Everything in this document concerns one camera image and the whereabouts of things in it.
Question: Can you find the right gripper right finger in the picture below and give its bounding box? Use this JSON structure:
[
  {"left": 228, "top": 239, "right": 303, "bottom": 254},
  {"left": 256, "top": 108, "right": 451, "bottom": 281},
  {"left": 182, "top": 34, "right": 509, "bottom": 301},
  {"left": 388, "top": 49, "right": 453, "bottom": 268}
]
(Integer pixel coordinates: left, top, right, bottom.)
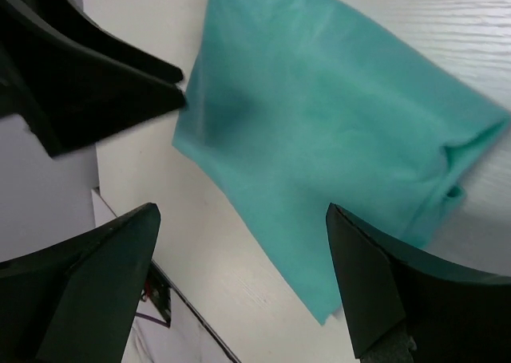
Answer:
[{"left": 326, "top": 204, "right": 510, "bottom": 362}]

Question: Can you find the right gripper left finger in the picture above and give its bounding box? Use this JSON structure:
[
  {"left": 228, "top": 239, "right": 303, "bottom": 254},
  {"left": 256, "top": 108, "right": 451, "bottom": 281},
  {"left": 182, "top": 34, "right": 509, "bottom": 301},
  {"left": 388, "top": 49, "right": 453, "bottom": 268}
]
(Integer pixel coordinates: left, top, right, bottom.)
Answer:
[{"left": 1, "top": 203, "right": 160, "bottom": 362}]

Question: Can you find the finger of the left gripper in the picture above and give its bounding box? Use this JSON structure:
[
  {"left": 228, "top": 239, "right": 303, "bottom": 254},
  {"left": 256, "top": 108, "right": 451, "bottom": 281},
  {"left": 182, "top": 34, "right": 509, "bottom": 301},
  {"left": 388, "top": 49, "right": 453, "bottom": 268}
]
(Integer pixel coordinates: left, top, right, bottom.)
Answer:
[
  {"left": 1, "top": 0, "right": 184, "bottom": 88},
  {"left": 1, "top": 44, "right": 186, "bottom": 157}
]

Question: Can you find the teal t shirt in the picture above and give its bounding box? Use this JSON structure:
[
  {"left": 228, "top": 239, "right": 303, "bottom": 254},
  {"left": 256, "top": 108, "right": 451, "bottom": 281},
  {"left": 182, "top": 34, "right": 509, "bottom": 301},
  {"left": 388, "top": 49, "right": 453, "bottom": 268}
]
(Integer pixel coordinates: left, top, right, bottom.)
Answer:
[{"left": 172, "top": 0, "right": 510, "bottom": 323}]

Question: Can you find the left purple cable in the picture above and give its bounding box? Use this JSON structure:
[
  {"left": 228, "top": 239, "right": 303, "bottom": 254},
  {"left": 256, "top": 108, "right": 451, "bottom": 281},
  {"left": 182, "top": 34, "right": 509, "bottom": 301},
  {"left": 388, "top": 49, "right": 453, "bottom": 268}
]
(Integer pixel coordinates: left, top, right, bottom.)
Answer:
[{"left": 135, "top": 310, "right": 168, "bottom": 328}]

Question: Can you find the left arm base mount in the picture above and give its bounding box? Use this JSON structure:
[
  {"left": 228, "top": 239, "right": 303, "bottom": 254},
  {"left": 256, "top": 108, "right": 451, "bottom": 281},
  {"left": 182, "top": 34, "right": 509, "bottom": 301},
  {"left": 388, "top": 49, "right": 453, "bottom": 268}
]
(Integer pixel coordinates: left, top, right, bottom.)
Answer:
[{"left": 141, "top": 261, "right": 172, "bottom": 328}]

